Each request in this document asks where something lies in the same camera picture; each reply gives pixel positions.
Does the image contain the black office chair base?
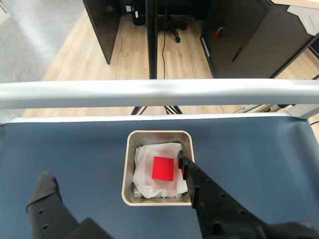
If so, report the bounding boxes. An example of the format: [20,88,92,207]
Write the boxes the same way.
[158,0,188,44]

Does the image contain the dark grey cabinet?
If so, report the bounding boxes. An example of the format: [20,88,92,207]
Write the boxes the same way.
[200,0,319,80]

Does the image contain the silver metal cart frame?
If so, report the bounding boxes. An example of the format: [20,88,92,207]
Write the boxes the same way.
[0,78,319,125]

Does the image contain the black desk side panel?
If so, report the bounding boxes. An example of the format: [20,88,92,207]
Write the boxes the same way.
[82,0,126,66]

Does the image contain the red key tag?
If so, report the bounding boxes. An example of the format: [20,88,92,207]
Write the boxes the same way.
[212,22,226,39]

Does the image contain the black waste bin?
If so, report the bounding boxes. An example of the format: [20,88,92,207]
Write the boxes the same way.
[131,0,146,26]

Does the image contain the red cube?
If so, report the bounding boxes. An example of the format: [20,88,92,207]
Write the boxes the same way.
[151,156,185,181]

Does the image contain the thin black floor cable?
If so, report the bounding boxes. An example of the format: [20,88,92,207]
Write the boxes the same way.
[161,30,167,80]

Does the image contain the white crumpled tissue paper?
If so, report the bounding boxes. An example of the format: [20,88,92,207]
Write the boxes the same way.
[132,141,189,199]

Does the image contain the white square metal box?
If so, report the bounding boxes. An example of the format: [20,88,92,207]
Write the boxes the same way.
[121,129,195,207]

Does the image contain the dark grey table mat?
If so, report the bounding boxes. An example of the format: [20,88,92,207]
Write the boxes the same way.
[0,115,319,239]

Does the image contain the black vertical pole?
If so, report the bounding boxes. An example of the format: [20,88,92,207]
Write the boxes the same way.
[145,0,159,80]

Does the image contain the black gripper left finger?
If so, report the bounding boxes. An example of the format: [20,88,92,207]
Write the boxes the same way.
[25,171,113,239]

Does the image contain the black tripod legs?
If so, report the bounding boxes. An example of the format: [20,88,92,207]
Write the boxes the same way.
[130,105,185,117]

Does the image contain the grey desk corner piece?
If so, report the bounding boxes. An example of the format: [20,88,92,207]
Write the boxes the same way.
[286,0,319,36]

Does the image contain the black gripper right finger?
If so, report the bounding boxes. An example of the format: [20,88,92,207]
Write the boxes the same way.
[177,154,270,239]

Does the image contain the grey table leg base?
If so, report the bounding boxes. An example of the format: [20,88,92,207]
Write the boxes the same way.
[233,103,296,115]

